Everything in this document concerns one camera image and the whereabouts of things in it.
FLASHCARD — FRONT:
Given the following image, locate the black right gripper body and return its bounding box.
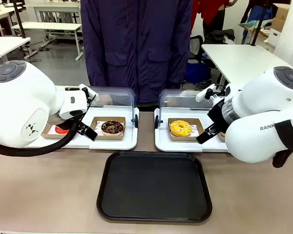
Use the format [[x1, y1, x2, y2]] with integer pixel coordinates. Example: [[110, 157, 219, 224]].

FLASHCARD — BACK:
[[207, 100, 231, 134]]

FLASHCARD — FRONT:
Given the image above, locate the chocolate donut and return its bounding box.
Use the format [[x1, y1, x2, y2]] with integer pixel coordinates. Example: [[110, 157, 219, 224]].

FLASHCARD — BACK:
[[101, 120, 125, 136]]

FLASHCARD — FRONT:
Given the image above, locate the white display tray base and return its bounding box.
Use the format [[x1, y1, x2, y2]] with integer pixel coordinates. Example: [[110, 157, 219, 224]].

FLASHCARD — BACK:
[[26, 104, 139, 151], [154, 107, 231, 153]]

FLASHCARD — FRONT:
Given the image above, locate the red glazed donut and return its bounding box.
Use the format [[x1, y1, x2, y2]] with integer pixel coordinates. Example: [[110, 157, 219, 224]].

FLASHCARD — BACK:
[[54, 125, 70, 135]]

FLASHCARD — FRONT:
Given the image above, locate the yellow glazed donut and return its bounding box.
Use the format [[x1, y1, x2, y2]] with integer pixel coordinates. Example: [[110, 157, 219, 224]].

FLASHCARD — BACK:
[[169, 119, 192, 137]]

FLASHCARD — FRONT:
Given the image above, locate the black serving tray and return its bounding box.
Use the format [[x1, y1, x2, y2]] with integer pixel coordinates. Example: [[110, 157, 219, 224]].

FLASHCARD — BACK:
[[96, 151, 213, 223]]

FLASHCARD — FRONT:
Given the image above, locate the person right hand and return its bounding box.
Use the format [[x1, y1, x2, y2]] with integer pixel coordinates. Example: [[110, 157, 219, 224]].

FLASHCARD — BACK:
[[99, 94, 113, 106]]

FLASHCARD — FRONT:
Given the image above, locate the clear display lid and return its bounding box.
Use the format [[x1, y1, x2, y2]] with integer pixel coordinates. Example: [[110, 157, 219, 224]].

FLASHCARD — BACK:
[[55, 85, 137, 127], [159, 88, 225, 124]]

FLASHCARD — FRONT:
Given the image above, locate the large white table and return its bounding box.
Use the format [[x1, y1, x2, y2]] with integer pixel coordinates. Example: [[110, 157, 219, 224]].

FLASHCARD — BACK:
[[201, 43, 293, 86]]

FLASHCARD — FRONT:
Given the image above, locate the black office chair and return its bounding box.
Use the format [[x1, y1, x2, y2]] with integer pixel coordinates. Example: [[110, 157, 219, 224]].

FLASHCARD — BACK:
[[189, 35, 210, 65]]

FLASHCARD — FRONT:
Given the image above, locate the black bag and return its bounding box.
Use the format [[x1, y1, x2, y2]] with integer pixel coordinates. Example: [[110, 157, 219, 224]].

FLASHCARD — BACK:
[[205, 29, 236, 45]]

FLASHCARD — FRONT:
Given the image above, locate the black stand pole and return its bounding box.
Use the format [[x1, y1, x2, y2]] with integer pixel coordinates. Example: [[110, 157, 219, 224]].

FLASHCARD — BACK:
[[11, 0, 31, 39], [250, 0, 265, 47]]

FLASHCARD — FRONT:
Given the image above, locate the green item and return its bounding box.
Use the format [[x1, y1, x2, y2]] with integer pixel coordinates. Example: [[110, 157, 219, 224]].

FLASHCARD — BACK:
[[238, 20, 258, 29]]

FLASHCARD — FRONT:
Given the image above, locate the small white box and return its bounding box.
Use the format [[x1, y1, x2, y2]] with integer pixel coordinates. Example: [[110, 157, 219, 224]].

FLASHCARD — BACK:
[[268, 28, 281, 47]]

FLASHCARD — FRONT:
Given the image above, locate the person torso navy jacket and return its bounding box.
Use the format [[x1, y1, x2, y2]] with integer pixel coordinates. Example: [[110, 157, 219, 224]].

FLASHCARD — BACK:
[[80, 0, 193, 104]]

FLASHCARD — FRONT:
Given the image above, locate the person in red top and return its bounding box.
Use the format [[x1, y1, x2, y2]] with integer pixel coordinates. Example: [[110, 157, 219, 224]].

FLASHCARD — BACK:
[[191, 0, 237, 27]]

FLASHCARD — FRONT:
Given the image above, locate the blue jacket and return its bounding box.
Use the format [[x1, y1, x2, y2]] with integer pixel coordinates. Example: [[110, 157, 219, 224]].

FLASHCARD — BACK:
[[240, 0, 275, 41]]

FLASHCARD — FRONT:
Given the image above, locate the white bench table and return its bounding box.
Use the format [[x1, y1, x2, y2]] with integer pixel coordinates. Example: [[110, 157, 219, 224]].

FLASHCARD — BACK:
[[11, 21, 84, 61]]

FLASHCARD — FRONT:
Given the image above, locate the white table with orange item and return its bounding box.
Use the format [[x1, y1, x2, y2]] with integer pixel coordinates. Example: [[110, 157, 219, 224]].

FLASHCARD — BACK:
[[0, 6, 24, 37]]

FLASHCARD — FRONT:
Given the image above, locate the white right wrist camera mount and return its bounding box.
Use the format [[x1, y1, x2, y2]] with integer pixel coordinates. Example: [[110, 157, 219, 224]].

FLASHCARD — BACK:
[[195, 83, 227, 104]]

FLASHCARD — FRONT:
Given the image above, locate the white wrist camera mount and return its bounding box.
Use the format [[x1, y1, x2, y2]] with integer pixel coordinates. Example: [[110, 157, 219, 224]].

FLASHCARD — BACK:
[[195, 83, 227, 104], [79, 83, 100, 108]]

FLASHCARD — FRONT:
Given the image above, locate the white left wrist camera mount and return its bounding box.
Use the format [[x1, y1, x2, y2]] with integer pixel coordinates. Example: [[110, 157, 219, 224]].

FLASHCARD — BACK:
[[79, 83, 100, 108]]

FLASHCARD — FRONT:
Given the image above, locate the black cable sleeve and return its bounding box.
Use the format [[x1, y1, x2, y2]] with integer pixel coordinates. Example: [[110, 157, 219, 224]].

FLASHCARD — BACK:
[[0, 119, 78, 157], [272, 119, 293, 169]]

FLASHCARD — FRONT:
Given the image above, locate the white desk with frame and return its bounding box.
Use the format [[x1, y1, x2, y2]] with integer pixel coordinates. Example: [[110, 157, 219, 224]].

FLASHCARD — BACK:
[[33, 1, 82, 23]]

